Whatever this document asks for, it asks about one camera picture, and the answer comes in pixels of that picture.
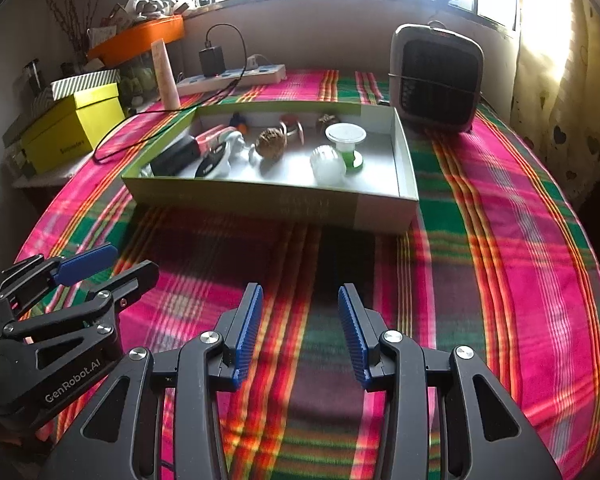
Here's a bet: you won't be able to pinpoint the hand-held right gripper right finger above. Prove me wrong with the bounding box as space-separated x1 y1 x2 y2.
337 282 563 480

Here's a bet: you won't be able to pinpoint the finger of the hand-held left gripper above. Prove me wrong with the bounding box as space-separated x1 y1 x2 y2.
0 242 120 312
1 260 161 370

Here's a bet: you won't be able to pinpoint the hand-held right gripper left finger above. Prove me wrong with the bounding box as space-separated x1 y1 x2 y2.
40 282 265 480

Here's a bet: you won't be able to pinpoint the black shaver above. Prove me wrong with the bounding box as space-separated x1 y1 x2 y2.
147 136 201 178

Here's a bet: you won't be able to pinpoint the green white cardboard box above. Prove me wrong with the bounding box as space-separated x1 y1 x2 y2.
121 100 421 235

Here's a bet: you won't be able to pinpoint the black white round gadget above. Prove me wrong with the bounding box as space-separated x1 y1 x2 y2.
194 131 246 178

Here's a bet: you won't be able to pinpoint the pink cup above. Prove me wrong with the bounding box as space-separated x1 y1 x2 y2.
192 126 236 157

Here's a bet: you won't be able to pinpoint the white round jar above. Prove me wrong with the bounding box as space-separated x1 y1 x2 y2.
310 145 345 186

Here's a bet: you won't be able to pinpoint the large walnut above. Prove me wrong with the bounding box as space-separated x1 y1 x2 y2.
256 127 287 161

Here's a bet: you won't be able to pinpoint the green white spool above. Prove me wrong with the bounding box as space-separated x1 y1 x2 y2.
325 122 367 171

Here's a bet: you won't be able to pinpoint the pink green case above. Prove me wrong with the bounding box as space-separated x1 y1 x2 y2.
279 116 306 143

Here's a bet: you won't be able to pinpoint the yellow box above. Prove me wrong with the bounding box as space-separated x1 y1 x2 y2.
19 82 126 175

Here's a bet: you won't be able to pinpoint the glass jar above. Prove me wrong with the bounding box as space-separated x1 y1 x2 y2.
117 57 161 108

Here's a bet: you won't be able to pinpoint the pale pink tube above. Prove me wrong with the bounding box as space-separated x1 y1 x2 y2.
151 40 182 111

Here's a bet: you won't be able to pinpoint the white power strip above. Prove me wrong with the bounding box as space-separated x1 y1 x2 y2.
176 64 287 96

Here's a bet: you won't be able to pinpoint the orange tray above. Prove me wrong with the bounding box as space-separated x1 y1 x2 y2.
86 14 186 63

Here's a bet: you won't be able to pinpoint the black charger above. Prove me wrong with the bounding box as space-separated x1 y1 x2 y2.
199 46 226 78

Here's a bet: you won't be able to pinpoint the dried twigs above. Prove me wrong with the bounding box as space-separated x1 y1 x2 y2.
37 0 93 58

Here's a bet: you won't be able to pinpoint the grey portable fan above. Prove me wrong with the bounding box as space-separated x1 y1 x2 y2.
390 21 485 135

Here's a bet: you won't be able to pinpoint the white paper bundle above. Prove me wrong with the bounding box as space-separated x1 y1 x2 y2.
107 0 191 26

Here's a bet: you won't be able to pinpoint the yellow patterned curtain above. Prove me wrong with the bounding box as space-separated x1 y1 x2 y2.
510 0 600 206

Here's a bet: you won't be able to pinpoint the black cable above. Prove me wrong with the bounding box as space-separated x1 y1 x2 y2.
92 22 248 165

